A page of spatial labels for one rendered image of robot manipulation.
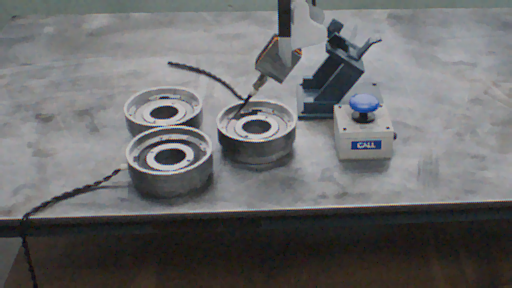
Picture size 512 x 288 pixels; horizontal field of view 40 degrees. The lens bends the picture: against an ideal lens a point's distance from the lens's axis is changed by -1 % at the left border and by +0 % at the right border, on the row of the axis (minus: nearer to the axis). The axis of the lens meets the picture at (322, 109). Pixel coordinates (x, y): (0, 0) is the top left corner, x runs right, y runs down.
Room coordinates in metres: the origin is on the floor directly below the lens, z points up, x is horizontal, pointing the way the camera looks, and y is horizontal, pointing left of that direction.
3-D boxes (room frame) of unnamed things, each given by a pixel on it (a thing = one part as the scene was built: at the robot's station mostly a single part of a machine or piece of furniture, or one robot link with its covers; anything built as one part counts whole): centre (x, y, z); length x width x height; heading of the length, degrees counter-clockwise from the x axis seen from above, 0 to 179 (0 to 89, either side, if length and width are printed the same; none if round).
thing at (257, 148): (0.78, 0.09, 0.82); 0.10 x 0.10 x 0.04
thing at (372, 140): (0.79, -0.06, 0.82); 0.08 x 0.07 x 0.05; 96
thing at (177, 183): (0.71, 0.19, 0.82); 0.10 x 0.10 x 0.04
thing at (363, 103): (0.79, -0.05, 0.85); 0.04 x 0.04 x 0.05
